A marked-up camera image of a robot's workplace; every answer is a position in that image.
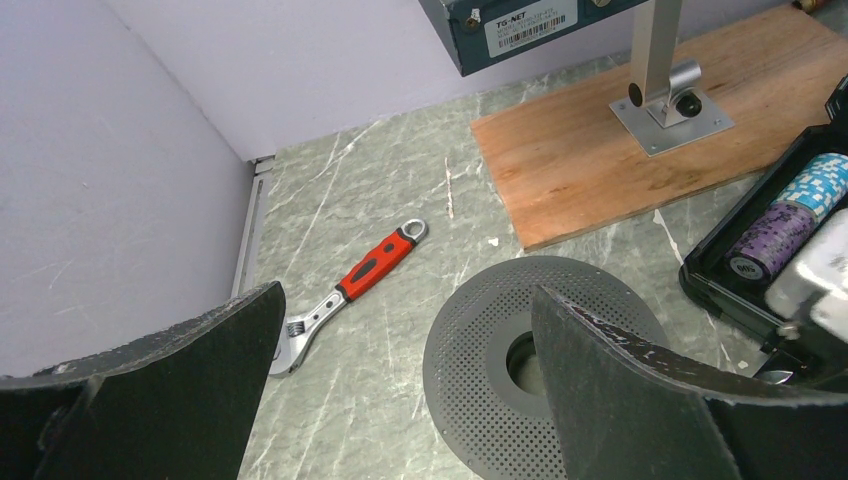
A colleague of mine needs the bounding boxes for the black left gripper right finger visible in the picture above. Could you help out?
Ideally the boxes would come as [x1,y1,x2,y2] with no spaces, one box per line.
[531,286,847,479]

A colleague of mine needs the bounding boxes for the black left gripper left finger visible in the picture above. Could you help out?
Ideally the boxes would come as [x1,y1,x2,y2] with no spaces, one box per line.
[1,281,286,479]

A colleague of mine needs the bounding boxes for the purple poker chip stack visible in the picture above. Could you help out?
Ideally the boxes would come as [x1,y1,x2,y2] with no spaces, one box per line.
[726,202,817,282]

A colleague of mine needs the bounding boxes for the blue white poker chip stack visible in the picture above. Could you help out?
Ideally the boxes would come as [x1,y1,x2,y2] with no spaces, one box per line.
[774,152,847,222]

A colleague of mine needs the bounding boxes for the black poker set case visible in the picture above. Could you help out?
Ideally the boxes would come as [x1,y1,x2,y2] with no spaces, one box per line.
[679,79,847,392]

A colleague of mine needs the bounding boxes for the black perforated filament spool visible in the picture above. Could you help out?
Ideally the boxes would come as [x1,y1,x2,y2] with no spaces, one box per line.
[422,256,669,479]

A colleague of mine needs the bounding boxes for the wooden base board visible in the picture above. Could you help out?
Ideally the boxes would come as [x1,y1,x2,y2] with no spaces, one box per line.
[472,6,847,250]

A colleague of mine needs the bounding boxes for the red handled adjustable wrench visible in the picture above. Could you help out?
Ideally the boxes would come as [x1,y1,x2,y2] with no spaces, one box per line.
[269,219,428,378]

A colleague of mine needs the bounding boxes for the grey metal stand bracket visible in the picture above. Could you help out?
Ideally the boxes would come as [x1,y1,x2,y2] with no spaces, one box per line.
[609,0,735,157]

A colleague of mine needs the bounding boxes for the dark teal network switch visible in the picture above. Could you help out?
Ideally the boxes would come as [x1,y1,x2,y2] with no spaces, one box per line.
[419,0,643,77]

